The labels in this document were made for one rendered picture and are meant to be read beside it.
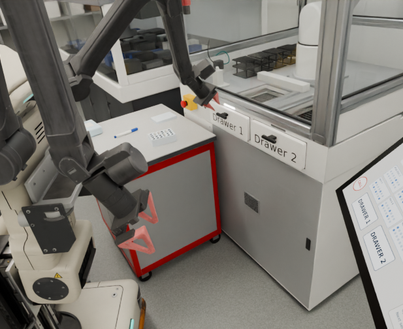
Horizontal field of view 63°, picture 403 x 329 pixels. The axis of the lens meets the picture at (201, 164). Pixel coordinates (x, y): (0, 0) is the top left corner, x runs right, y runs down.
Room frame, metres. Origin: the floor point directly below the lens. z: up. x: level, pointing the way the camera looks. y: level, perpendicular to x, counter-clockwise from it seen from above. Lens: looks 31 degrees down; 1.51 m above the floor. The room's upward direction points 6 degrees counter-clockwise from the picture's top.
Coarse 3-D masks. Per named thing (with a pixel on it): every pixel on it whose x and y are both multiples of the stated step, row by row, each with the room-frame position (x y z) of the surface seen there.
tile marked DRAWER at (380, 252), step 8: (368, 232) 0.50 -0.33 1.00; (376, 232) 0.48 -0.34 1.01; (384, 232) 0.47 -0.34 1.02; (368, 240) 0.48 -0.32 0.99; (376, 240) 0.46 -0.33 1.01; (384, 240) 0.45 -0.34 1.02; (368, 248) 0.46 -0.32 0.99; (376, 248) 0.45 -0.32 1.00; (384, 248) 0.44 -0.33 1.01; (376, 256) 0.43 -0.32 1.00; (384, 256) 0.42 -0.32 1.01; (392, 256) 0.41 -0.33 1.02; (376, 264) 0.42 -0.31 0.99; (384, 264) 0.41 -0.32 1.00
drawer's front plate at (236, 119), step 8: (216, 104) 1.49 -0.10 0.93; (216, 112) 1.49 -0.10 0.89; (232, 112) 1.38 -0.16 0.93; (216, 120) 1.49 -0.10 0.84; (232, 120) 1.38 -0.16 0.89; (240, 120) 1.33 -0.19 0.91; (248, 120) 1.29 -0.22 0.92; (224, 128) 1.44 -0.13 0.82; (232, 128) 1.38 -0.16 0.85; (240, 128) 1.33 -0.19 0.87; (248, 128) 1.29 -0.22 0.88; (240, 136) 1.33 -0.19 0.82; (248, 136) 1.29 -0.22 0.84
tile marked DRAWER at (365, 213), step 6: (366, 192) 0.60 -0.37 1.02; (360, 198) 0.60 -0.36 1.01; (366, 198) 0.58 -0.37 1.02; (354, 204) 0.60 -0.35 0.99; (360, 204) 0.58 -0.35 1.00; (366, 204) 0.57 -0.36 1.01; (372, 204) 0.55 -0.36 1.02; (354, 210) 0.58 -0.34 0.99; (360, 210) 0.57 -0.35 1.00; (366, 210) 0.55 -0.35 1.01; (372, 210) 0.54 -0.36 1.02; (360, 216) 0.55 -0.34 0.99; (366, 216) 0.54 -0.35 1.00; (372, 216) 0.53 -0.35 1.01; (360, 222) 0.54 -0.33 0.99; (366, 222) 0.52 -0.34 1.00; (372, 222) 0.51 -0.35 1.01; (360, 228) 0.52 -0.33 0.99
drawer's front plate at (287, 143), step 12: (252, 120) 1.27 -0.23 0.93; (252, 132) 1.26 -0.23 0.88; (264, 132) 1.19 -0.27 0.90; (276, 132) 1.13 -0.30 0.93; (264, 144) 1.19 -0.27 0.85; (276, 144) 1.13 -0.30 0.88; (288, 144) 1.08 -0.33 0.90; (300, 144) 1.02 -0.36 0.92; (276, 156) 1.13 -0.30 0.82; (288, 156) 1.07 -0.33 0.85; (300, 156) 1.02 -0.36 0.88; (300, 168) 1.02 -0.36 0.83
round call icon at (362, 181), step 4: (364, 176) 0.65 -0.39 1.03; (356, 180) 0.66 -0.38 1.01; (360, 180) 0.65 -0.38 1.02; (364, 180) 0.64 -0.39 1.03; (352, 184) 0.66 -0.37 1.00; (356, 184) 0.65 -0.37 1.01; (360, 184) 0.64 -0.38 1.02; (364, 184) 0.63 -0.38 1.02; (356, 188) 0.64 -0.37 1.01; (360, 188) 0.63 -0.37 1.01; (356, 192) 0.63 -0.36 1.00
